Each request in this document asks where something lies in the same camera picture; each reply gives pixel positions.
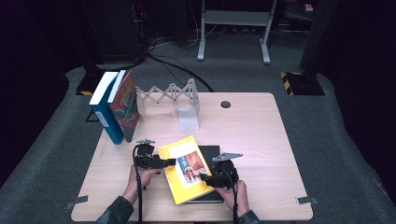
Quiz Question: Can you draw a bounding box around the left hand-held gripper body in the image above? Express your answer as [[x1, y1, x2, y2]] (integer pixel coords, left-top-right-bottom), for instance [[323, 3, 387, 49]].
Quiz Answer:
[[133, 138, 164, 171]]

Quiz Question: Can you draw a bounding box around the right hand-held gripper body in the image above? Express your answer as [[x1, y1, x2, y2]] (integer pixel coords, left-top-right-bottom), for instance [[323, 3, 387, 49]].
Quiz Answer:
[[212, 152, 244, 190]]

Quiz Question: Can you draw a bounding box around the black book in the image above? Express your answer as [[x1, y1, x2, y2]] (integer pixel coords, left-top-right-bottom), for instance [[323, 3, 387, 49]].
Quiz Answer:
[[185, 145, 225, 204]]

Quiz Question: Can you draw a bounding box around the yellow book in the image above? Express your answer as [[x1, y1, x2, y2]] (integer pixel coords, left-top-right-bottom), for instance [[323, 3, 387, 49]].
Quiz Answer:
[[157, 134, 216, 205]]

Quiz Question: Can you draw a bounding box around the white expandable bookend rack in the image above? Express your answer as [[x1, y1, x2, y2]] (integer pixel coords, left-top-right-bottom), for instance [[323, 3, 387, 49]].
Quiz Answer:
[[135, 77, 201, 132]]

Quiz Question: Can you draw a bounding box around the colourful illustrated red book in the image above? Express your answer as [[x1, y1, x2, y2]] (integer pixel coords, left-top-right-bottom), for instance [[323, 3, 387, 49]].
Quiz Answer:
[[106, 69, 143, 143]]

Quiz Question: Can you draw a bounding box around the person's right hand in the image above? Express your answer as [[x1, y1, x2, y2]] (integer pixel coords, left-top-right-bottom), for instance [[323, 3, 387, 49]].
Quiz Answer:
[[215, 180, 250, 217]]

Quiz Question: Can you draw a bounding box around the person's left hand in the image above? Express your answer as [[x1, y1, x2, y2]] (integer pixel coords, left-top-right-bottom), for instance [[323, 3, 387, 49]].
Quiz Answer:
[[125, 165, 157, 201]]

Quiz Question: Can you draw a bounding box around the blue book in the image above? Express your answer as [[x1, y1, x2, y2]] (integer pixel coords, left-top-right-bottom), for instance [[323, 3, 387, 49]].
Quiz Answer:
[[89, 71, 125, 146]]

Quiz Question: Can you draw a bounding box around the grey tape strip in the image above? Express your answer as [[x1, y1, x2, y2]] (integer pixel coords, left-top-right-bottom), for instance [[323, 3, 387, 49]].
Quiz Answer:
[[295, 195, 318, 205], [64, 194, 89, 210]]

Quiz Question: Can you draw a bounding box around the black yellow striped stand base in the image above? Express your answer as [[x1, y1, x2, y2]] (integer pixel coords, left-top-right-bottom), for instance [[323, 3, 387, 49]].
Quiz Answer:
[[280, 71, 326, 96]]

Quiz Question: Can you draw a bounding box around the black cabinet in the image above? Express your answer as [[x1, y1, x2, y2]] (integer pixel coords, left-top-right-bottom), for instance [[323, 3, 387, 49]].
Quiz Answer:
[[78, 0, 146, 64]]

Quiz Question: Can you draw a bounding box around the white metal stand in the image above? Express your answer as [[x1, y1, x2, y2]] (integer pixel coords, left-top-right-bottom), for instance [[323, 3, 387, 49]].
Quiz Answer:
[[196, 0, 278, 65]]

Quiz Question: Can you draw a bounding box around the black upright column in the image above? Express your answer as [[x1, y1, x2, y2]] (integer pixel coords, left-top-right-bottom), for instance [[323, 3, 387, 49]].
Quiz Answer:
[[299, 0, 340, 74]]

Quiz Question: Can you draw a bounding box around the right hand-held gripper cable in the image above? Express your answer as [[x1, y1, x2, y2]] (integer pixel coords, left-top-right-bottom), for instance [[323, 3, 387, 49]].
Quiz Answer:
[[228, 169, 240, 224]]

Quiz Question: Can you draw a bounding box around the hand-held gripper cable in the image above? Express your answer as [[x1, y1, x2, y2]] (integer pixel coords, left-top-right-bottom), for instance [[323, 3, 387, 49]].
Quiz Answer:
[[228, 169, 240, 224], [132, 144, 145, 224]]

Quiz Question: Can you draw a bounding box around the left hand-held gripper cable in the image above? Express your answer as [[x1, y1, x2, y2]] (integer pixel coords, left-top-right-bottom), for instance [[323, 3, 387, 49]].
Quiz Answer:
[[132, 144, 145, 224]]

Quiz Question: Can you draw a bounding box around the thick black floor cable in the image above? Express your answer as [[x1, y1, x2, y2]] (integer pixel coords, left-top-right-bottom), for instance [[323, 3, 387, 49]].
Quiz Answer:
[[144, 50, 215, 93]]

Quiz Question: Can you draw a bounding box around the tangle of floor cables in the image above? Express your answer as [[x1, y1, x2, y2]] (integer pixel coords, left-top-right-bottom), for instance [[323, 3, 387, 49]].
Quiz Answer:
[[146, 27, 200, 50]]

